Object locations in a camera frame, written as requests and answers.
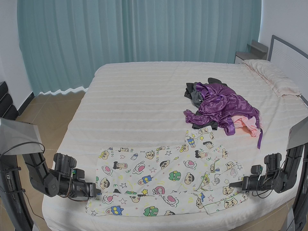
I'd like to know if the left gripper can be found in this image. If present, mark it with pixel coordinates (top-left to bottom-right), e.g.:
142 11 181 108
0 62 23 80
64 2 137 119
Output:
72 180 101 198

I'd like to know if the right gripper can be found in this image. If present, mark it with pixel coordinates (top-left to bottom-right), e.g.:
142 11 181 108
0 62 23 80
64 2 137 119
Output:
242 176 263 191

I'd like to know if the white printed pyjama top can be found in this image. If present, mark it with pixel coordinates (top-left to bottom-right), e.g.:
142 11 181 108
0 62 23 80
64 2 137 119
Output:
84 127 249 217

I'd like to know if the pile of clothes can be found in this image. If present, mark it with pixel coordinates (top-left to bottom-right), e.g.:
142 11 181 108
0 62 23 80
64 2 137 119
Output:
184 77 264 150

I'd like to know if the bed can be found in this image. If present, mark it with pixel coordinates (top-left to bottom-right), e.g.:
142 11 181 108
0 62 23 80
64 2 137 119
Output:
42 35 308 229

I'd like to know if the cream pillow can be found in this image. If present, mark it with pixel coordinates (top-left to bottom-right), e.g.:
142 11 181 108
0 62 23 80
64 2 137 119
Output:
241 59 301 98

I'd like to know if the grey white bedside table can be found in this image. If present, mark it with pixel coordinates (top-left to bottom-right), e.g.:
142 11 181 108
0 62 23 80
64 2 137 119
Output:
235 39 268 64

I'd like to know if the blue-green curtain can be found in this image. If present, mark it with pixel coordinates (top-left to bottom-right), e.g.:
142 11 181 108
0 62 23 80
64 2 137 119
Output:
18 0 263 96

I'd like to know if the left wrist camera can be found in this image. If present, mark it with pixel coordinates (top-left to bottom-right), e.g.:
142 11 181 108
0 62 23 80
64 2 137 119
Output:
72 169 85 180

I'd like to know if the black cable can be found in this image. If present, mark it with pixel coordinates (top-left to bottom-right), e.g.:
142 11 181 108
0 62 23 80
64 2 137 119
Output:
0 142 46 159

